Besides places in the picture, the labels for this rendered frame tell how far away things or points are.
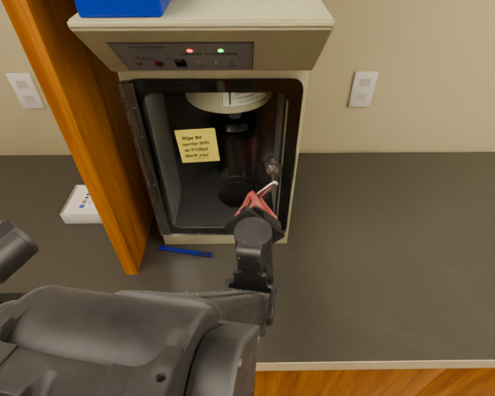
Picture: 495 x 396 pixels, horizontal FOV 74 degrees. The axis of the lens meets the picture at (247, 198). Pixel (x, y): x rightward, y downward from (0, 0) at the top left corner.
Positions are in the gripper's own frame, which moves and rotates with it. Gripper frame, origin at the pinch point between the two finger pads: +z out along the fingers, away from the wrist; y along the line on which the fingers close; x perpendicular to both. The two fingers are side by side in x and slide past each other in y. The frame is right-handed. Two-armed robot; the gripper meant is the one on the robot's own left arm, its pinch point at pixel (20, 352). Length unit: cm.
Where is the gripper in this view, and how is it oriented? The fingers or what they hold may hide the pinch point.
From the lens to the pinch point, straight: 67.0
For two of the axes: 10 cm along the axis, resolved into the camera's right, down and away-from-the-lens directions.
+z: 0.0, 7.2, 6.9
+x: -10.0, 0.1, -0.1
